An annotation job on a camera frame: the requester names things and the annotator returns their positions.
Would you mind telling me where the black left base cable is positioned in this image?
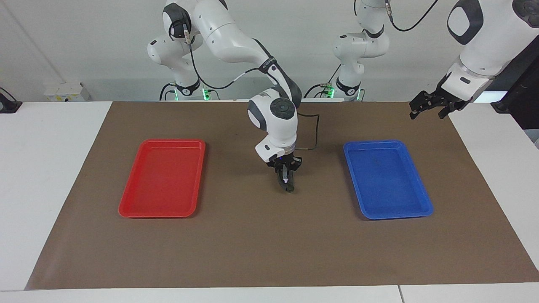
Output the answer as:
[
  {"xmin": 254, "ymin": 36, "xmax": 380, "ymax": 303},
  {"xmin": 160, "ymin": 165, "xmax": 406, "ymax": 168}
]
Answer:
[{"xmin": 303, "ymin": 63, "xmax": 342, "ymax": 100}]

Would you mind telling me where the black panel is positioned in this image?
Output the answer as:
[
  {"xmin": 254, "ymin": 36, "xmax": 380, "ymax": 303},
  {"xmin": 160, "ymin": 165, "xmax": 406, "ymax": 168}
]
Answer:
[{"xmin": 491, "ymin": 36, "xmax": 539, "ymax": 131}]

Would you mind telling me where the white box with yellow label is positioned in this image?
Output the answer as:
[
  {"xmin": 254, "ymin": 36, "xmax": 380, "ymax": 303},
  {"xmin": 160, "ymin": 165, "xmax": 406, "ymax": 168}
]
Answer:
[{"xmin": 43, "ymin": 82, "xmax": 90, "ymax": 102}]

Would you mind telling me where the black right base cable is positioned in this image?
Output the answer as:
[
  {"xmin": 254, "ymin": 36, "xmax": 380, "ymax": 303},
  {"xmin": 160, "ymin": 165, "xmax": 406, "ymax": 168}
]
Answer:
[{"xmin": 159, "ymin": 82, "xmax": 177, "ymax": 101}]

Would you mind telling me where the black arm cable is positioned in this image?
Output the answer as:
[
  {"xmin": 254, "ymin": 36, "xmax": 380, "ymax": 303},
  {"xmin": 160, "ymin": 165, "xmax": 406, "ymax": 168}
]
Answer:
[
  {"xmin": 168, "ymin": 17, "xmax": 320, "ymax": 151},
  {"xmin": 384, "ymin": 0, "xmax": 439, "ymax": 32}
]

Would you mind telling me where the brown table mat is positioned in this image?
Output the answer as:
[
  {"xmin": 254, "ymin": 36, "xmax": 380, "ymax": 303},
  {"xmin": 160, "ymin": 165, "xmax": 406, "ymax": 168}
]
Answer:
[{"xmin": 24, "ymin": 101, "xmax": 539, "ymax": 291}]

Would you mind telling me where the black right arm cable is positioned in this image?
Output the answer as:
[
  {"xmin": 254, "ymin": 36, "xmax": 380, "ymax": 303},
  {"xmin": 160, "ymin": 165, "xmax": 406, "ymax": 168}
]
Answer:
[{"xmin": 168, "ymin": 17, "xmax": 320, "ymax": 151}]

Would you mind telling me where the blue plastic tray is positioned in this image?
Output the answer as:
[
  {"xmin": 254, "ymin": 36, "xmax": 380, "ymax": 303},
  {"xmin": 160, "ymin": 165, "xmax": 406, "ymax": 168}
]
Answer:
[{"xmin": 343, "ymin": 140, "xmax": 434, "ymax": 220}]

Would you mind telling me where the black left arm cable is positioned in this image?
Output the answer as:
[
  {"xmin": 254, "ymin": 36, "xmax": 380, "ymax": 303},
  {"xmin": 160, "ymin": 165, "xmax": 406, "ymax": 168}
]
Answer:
[{"xmin": 384, "ymin": 0, "xmax": 439, "ymax": 32}]

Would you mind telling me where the black base cable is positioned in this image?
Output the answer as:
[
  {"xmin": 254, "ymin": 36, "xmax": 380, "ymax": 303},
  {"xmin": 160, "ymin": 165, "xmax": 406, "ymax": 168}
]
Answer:
[
  {"xmin": 303, "ymin": 63, "xmax": 342, "ymax": 100},
  {"xmin": 159, "ymin": 82, "xmax": 177, "ymax": 101}
]

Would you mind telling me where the black clamp bracket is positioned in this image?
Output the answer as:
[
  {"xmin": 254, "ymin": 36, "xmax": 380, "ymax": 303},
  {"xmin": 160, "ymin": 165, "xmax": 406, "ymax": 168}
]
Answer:
[{"xmin": 0, "ymin": 87, "xmax": 23, "ymax": 114}]

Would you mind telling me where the red plastic tray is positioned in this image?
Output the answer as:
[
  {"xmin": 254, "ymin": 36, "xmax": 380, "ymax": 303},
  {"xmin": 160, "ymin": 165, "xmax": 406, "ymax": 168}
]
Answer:
[{"xmin": 118, "ymin": 139, "xmax": 206, "ymax": 218}]

